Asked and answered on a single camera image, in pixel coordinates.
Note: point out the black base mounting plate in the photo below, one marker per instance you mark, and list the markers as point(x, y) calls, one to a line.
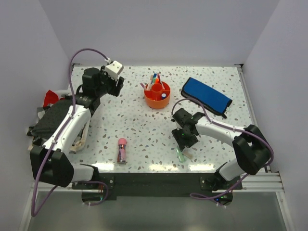
point(164, 184)

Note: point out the blue black pencil pouch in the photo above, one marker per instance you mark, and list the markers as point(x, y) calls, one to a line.
point(211, 99)

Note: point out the orange round organizer container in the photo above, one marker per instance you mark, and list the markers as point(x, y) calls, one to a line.
point(153, 96)

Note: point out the aluminium frame rail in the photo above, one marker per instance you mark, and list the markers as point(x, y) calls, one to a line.
point(263, 182)

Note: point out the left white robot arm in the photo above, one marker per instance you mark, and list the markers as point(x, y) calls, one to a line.
point(55, 168)

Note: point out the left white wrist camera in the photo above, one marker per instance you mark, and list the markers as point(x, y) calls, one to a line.
point(114, 69)

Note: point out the blue capped white marker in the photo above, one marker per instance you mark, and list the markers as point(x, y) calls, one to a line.
point(154, 78)

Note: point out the beige rectangular eraser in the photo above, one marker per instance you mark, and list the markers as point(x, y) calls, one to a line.
point(187, 154)

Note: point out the green correction tape pen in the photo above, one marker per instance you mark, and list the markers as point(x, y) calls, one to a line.
point(180, 155)

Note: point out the pile of folded cloths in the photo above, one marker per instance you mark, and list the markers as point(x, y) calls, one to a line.
point(64, 126)

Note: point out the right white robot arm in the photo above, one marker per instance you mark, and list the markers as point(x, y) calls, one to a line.
point(251, 149)

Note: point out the pink capped glitter tube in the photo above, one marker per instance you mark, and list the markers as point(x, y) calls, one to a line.
point(121, 156)

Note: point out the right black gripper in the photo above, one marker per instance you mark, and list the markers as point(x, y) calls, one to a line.
point(182, 142)

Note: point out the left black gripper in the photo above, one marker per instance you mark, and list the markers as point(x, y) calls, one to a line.
point(116, 89)

